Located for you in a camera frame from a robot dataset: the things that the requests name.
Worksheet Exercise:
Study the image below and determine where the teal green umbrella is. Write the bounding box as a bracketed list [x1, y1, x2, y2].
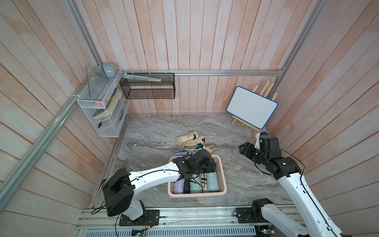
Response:
[190, 174, 203, 194]

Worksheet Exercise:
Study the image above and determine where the cream umbrella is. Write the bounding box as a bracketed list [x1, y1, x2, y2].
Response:
[182, 136, 206, 152]
[176, 131, 199, 146]

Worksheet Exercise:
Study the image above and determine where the beige striped umbrella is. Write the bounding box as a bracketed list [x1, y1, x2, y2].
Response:
[204, 144, 214, 154]

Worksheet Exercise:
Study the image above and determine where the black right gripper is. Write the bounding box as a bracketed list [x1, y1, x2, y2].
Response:
[238, 142, 268, 167]

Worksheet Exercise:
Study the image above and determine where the lilac umbrella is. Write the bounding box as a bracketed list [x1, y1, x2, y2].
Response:
[172, 179, 185, 195]

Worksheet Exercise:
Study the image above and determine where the black umbrella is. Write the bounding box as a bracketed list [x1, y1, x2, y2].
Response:
[183, 178, 190, 194]

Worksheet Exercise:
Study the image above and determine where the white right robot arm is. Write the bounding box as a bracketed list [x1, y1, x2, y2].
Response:
[236, 132, 344, 237]

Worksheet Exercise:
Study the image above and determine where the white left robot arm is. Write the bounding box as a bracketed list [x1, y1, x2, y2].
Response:
[103, 150, 217, 221]

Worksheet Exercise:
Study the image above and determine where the green paper on basket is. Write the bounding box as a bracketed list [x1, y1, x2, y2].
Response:
[122, 73, 161, 82]

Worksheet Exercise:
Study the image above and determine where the light blue umbrella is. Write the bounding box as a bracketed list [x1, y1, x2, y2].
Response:
[172, 151, 196, 157]

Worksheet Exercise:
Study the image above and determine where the mint green umbrella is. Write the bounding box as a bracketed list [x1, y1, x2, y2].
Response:
[206, 172, 220, 192]

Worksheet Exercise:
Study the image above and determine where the white wire shelf rack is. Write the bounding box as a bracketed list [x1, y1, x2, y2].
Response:
[77, 65, 130, 138]

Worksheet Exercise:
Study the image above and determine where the metal base rail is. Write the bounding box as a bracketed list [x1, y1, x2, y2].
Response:
[75, 205, 320, 237]

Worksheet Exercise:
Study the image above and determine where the white board with blue frame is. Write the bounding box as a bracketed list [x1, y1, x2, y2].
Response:
[226, 86, 279, 130]

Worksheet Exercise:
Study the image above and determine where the aluminium frame rail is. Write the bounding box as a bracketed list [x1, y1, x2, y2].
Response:
[122, 69, 284, 77]

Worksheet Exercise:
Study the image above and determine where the black wire mesh basket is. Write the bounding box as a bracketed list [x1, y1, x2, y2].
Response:
[119, 73, 176, 100]

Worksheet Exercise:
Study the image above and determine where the book in wire rack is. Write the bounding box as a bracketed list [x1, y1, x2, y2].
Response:
[93, 87, 122, 120]

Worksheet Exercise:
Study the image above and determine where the grey round speaker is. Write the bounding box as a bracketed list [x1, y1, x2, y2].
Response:
[102, 63, 117, 80]

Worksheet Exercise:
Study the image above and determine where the pink plastic storage box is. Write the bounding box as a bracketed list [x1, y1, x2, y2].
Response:
[167, 155, 227, 198]

